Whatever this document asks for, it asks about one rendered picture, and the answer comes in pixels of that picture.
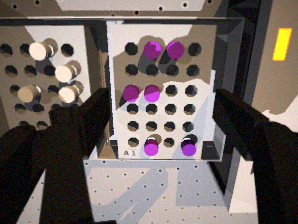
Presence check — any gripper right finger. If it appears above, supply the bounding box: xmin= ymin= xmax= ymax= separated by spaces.
xmin=212 ymin=89 xmax=298 ymax=224

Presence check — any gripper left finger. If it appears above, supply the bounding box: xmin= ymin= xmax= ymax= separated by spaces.
xmin=0 ymin=88 xmax=111 ymax=224

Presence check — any white cooling block with violet-capped tubes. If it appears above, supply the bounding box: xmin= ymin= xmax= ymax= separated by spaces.
xmin=111 ymin=24 xmax=217 ymax=159

